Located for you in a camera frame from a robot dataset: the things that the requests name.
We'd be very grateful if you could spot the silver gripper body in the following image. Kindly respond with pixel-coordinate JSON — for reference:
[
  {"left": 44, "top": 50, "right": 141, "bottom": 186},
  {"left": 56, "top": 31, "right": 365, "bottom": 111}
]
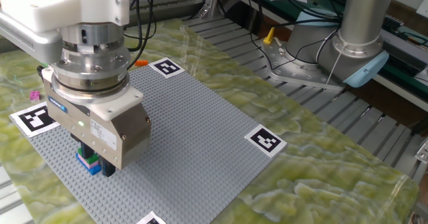
[{"left": 44, "top": 82, "right": 152, "bottom": 171}]

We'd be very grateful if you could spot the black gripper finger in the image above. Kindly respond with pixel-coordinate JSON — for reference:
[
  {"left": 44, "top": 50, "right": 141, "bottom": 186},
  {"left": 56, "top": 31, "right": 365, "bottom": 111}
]
[
  {"left": 70, "top": 133, "right": 96, "bottom": 160},
  {"left": 101, "top": 158, "right": 117, "bottom": 178}
]

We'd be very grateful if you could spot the aluminium upright post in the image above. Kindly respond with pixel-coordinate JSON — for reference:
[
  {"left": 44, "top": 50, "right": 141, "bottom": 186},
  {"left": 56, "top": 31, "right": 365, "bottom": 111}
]
[{"left": 197, "top": 0, "right": 223, "bottom": 19}]

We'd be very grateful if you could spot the green Lego brick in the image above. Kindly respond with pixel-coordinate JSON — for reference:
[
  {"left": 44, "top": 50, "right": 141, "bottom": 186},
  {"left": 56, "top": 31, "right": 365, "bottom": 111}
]
[{"left": 77, "top": 146, "right": 100, "bottom": 164}]

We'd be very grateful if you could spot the blue Lego brick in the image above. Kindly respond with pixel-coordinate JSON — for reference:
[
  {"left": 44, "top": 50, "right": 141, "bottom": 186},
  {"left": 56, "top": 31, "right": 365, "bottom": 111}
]
[{"left": 75, "top": 152, "right": 103, "bottom": 176}]

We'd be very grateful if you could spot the grey Lego baseplate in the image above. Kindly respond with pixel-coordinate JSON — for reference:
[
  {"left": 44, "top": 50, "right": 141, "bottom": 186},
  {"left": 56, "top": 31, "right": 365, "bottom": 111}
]
[{"left": 25, "top": 64, "right": 275, "bottom": 224}]

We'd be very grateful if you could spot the black electronics box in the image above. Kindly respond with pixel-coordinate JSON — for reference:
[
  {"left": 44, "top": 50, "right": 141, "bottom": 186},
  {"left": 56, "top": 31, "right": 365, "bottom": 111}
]
[{"left": 383, "top": 15, "right": 428, "bottom": 78}]

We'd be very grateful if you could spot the yellow plastic tool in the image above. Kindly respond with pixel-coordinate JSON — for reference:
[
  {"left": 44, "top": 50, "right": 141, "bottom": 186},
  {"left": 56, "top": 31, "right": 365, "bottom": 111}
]
[{"left": 263, "top": 26, "right": 276, "bottom": 45}]

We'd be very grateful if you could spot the metal corner bracket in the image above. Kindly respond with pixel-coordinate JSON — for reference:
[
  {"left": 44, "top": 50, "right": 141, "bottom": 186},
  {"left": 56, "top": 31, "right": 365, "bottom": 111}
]
[{"left": 414, "top": 140, "right": 428, "bottom": 164}]

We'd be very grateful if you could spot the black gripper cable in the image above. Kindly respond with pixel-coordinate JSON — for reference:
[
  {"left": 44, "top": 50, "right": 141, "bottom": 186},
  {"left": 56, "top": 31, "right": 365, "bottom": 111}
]
[{"left": 123, "top": 0, "right": 158, "bottom": 70}]

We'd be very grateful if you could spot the green topped bench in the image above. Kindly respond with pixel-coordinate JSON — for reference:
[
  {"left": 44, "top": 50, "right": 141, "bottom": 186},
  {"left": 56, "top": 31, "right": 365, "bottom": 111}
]
[{"left": 222, "top": 0, "right": 428, "bottom": 113}]

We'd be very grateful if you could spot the black white fiducial marker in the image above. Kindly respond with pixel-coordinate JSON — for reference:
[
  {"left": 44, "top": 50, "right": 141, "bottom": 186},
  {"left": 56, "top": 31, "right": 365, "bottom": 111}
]
[
  {"left": 9, "top": 102, "right": 61, "bottom": 138},
  {"left": 243, "top": 124, "right": 288, "bottom": 158},
  {"left": 135, "top": 211, "right": 168, "bottom": 224},
  {"left": 148, "top": 57, "right": 186, "bottom": 80}
]

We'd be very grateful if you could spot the metal robot mounting plate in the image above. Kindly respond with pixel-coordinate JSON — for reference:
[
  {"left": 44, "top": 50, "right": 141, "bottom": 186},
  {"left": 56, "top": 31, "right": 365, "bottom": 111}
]
[{"left": 261, "top": 38, "right": 345, "bottom": 92}]

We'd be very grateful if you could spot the pink Lego brick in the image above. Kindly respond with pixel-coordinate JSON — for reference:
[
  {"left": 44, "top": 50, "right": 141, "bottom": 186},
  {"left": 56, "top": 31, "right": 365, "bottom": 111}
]
[{"left": 78, "top": 156, "right": 101, "bottom": 170}]

